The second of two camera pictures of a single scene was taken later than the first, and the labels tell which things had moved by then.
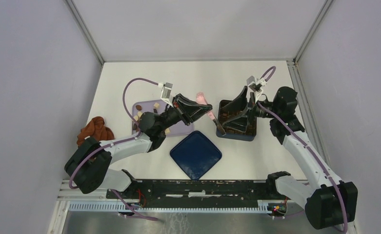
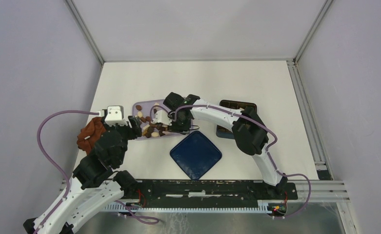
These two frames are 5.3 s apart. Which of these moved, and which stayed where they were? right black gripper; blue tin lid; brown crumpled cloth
Moved: right black gripper
Stayed: blue tin lid; brown crumpled cloth
